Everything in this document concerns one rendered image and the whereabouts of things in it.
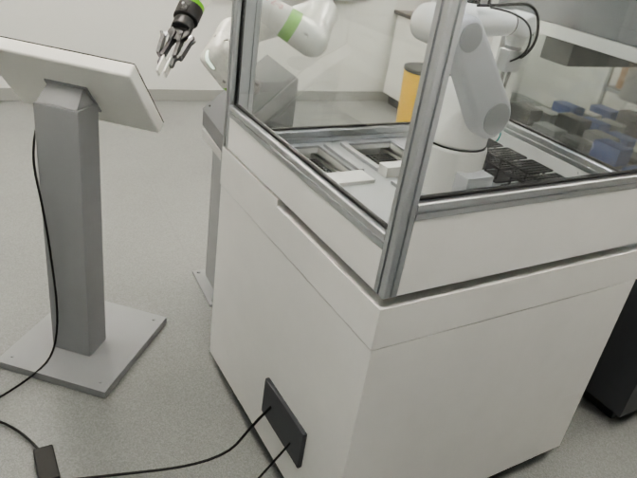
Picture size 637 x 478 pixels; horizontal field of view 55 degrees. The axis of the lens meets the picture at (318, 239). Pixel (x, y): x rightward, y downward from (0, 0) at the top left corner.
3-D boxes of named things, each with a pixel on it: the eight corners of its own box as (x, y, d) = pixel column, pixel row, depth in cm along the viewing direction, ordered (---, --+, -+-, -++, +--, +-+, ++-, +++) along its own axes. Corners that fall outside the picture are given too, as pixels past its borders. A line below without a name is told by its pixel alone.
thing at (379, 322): (219, 182, 212) (222, 143, 205) (444, 162, 262) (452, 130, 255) (371, 350, 143) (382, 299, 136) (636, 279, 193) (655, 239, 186)
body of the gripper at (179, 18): (171, 10, 216) (161, 31, 212) (193, 15, 214) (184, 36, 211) (176, 26, 223) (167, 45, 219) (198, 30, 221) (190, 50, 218)
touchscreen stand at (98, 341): (73, 297, 275) (59, 70, 226) (166, 322, 268) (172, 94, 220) (-4, 366, 231) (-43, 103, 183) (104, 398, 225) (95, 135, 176)
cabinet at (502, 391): (204, 361, 250) (215, 182, 212) (404, 313, 300) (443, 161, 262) (318, 564, 180) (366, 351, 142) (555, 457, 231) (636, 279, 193)
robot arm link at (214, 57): (256, 64, 253) (228, 27, 241) (245, 88, 244) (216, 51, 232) (232, 73, 260) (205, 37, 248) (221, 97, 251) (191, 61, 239)
